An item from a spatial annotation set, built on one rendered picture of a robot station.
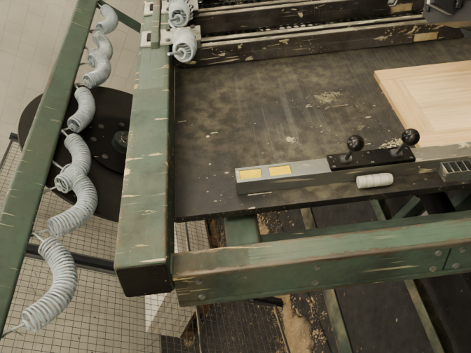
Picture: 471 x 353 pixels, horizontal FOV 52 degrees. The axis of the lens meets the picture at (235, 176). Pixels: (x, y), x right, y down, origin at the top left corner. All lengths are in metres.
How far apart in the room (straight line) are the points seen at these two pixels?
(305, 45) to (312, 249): 0.85
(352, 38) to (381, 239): 0.85
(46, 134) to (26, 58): 5.13
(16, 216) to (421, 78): 1.26
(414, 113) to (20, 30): 5.92
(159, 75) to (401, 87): 0.70
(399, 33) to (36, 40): 5.62
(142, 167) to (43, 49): 5.81
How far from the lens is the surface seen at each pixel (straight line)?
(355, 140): 1.04
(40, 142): 1.80
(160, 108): 1.27
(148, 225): 0.97
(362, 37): 1.69
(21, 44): 6.89
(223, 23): 1.82
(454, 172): 1.21
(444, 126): 1.36
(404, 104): 1.42
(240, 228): 1.11
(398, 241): 1.00
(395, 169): 1.19
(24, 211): 1.56
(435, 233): 1.03
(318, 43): 1.65
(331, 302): 2.30
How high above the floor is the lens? 2.13
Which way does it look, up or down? 22 degrees down
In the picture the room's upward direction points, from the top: 73 degrees counter-clockwise
